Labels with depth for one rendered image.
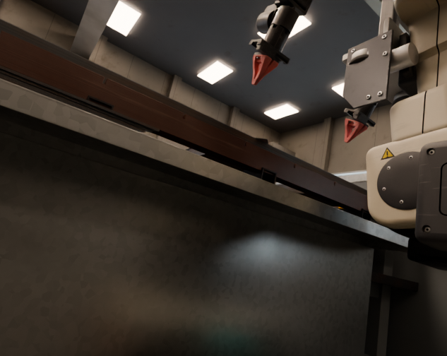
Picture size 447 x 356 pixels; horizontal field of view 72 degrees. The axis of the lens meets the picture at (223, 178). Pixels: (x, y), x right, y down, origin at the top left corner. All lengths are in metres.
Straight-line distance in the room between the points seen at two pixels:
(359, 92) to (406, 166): 0.19
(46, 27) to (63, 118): 10.50
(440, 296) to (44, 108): 1.34
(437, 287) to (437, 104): 0.90
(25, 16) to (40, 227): 10.49
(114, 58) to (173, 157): 10.58
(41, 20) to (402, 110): 10.67
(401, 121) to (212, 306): 0.53
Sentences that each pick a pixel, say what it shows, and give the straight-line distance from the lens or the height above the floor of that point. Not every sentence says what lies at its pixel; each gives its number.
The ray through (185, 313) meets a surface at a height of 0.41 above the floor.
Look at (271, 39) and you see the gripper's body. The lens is 0.86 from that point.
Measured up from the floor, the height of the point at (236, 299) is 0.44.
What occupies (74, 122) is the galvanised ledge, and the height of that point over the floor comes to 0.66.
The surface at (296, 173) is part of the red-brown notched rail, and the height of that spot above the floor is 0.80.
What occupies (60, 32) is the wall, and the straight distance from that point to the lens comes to 10.93.
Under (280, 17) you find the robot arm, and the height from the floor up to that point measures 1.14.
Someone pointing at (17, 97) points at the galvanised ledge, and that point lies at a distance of 0.44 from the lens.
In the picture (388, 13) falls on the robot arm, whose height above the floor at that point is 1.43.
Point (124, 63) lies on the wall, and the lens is 11.06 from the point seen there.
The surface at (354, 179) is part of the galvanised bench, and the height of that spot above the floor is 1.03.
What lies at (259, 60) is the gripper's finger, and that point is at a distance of 0.87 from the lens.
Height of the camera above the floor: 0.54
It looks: 13 degrees up
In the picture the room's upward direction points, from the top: 12 degrees clockwise
